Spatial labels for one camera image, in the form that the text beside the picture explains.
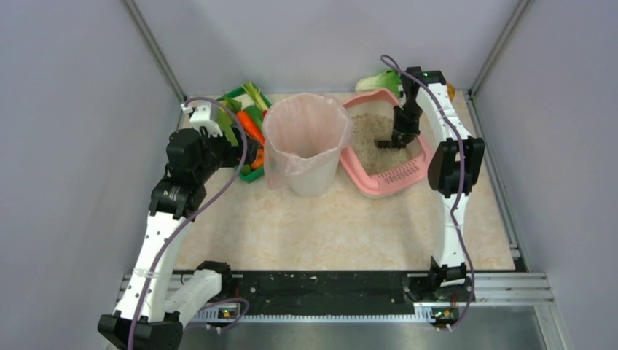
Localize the black litter scoop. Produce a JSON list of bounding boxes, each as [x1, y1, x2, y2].
[[374, 138, 404, 149]]

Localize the pink litter box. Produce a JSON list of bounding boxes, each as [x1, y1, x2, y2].
[[340, 89, 433, 197]]

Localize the pink lined trash bin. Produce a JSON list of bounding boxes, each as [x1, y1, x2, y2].
[[262, 93, 353, 198]]

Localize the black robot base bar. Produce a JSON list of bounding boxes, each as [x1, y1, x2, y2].
[[214, 271, 474, 316]]

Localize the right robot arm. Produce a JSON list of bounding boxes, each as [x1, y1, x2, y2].
[[391, 66, 485, 300]]

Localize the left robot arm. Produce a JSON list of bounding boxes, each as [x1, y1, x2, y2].
[[98, 127, 258, 349]]

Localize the green leafy vegetable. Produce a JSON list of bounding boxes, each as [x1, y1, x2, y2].
[[217, 96, 242, 146]]

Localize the orange toy carrot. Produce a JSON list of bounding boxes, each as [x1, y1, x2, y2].
[[236, 111, 265, 146]]

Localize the small orange pumpkin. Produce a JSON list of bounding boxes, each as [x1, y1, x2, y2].
[[250, 148, 265, 171]]

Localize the toy bok choy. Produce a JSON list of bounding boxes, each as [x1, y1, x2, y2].
[[355, 69, 402, 98]]

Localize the green vegetable tray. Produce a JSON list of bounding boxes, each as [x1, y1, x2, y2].
[[217, 85, 271, 183]]

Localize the toy pineapple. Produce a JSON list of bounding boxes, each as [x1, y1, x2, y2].
[[446, 82, 456, 101]]

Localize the white green leek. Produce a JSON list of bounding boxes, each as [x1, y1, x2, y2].
[[241, 82, 270, 111]]

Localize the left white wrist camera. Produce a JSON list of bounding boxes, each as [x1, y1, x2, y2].
[[182, 102, 224, 137]]

